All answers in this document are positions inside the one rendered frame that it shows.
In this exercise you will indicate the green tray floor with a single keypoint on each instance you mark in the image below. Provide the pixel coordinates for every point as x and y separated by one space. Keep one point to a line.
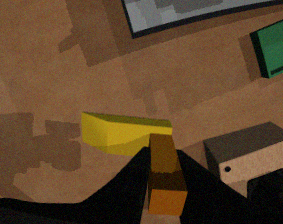
273 42

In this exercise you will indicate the green tray rim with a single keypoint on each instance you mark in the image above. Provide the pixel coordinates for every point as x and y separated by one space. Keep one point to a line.
261 53

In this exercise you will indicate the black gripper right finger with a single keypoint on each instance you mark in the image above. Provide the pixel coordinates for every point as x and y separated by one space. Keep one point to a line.
209 201

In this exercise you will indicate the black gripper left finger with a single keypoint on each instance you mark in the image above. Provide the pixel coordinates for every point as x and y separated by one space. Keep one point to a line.
118 202

